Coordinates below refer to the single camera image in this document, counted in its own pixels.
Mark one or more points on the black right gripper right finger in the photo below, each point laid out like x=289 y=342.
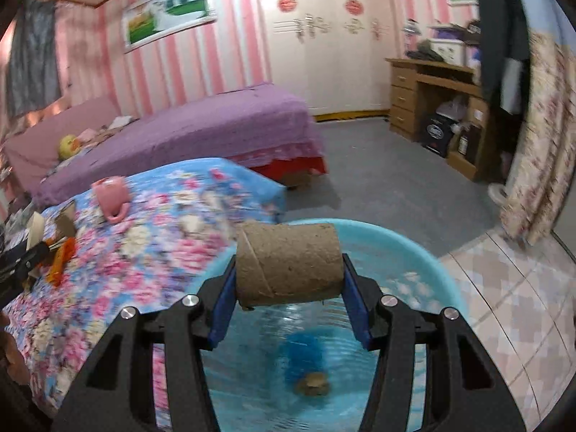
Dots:
x=464 y=388

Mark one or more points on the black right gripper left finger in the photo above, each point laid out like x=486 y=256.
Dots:
x=114 y=389

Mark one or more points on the cardboard tube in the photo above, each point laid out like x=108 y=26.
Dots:
x=283 y=263

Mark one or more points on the orange snack wrapper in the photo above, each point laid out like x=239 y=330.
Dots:
x=62 y=252

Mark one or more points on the brown crumpled paper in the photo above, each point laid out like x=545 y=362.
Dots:
x=313 y=385

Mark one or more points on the floral bedspread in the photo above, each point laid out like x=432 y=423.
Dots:
x=181 y=218

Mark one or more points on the pink mug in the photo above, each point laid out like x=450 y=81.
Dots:
x=113 y=197

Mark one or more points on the floral curtain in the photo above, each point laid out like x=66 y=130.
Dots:
x=547 y=152

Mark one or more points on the wooden desk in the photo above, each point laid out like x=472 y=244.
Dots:
x=438 y=105

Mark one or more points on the yellow duck plush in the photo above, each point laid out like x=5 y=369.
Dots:
x=69 y=146

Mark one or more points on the purple bed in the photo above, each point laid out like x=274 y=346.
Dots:
x=264 y=128

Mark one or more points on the grey hanging cloth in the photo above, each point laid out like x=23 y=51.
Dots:
x=32 y=78

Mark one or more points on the white wardrobe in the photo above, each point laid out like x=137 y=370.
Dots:
x=333 y=53

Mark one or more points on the wedding picture frame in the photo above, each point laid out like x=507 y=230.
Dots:
x=149 y=20

